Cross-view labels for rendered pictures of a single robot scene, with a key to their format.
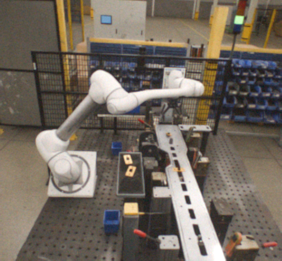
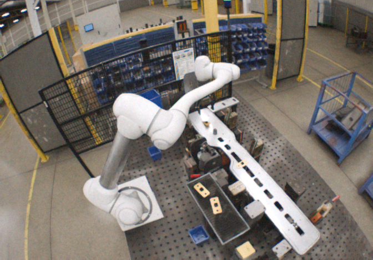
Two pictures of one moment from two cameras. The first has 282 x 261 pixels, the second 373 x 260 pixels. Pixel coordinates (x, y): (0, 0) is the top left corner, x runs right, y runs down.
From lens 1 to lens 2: 77 cm
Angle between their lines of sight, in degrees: 18
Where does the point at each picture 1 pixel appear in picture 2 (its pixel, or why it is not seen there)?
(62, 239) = not seen: outside the picture
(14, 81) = (37, 115)
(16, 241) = (112, 248)
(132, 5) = (106, 9)
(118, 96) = (165, 125)
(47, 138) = (95, 192)
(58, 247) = not seen: outside the picture
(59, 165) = (124, 216)
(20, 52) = (34, 88)
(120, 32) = (101, 32)
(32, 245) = not seen: outside the picture
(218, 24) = (211, 2)
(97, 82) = (126, 115)
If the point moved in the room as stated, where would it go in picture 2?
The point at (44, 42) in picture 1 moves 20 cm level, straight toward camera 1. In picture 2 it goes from (47, 71) to (48, 74)
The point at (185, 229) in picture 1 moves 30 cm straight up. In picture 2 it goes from (282, 224) to (303, 200)
